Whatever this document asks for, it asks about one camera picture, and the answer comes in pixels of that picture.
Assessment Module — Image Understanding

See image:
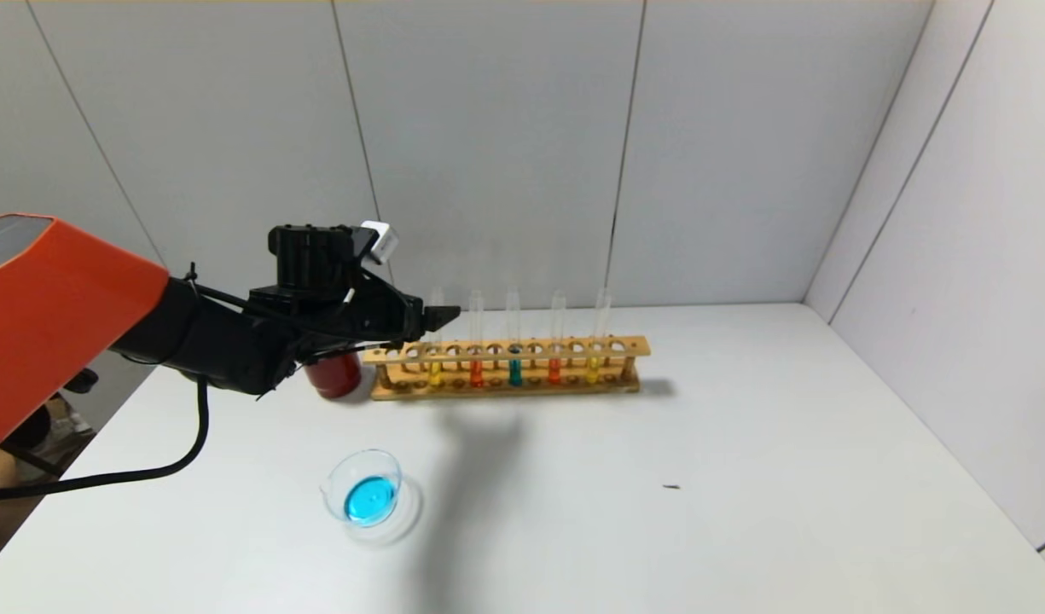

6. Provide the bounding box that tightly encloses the clear glass dish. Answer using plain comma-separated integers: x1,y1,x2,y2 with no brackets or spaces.
319,449,422,547

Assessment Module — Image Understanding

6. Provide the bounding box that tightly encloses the silver wrist camera black mount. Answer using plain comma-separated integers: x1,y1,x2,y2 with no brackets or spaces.
268,220,401,296

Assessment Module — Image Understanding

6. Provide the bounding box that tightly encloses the test tube with yellow pigment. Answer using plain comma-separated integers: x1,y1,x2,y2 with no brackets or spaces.
585,287,613,385
427,287,445,391

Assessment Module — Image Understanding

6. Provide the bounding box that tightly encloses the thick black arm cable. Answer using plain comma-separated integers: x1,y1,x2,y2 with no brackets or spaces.
0,379,211,501

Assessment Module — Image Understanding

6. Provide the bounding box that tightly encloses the person's dark trouser leg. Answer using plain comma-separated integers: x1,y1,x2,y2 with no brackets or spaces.
2,368,97,455

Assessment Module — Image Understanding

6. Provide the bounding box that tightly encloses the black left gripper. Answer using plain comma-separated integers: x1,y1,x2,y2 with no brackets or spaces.
345,281,462,345

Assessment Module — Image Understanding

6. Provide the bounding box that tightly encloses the grey white sneaker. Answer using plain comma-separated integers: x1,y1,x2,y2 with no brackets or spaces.
49,401,97,446

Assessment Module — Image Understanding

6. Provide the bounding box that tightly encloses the test tube with teal pigment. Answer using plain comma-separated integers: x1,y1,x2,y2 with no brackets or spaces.
505,287,524,388

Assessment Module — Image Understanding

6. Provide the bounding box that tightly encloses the test tube with red pigment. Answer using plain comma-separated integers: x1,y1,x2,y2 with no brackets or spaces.
548,289,568,386
467,289,485,390

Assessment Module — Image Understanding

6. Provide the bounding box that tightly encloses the wooden test tube rack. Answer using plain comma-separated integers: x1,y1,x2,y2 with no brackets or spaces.
362,336,653,402

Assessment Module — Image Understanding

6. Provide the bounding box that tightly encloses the dark red plastic cup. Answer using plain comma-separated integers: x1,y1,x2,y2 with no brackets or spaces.
305,354,363,401

